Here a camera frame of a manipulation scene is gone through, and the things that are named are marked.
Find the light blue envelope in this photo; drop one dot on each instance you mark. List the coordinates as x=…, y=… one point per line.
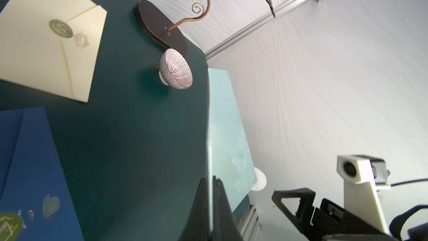
x=227, y=149

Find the dark jewelry stand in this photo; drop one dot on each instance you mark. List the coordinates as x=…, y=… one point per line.
x=165, y=32

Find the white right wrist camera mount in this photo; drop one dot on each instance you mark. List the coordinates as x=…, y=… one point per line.
x=363, y=177

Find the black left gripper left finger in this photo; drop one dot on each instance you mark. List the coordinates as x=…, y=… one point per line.
x=197, y=226

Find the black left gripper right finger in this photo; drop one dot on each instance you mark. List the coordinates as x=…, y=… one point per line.
x=223, y=226

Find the dark blue envelope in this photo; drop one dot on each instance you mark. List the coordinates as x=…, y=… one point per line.
x=35, y=201

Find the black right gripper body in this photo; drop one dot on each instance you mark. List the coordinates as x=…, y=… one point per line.
x=330, y=221

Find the cream envelope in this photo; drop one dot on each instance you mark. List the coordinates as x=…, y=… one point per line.
x=51, y=45

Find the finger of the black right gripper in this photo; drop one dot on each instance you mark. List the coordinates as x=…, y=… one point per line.
x=297, y=206

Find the striped ceramic bowl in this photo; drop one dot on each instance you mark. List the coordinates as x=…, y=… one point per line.
x=174, y=70

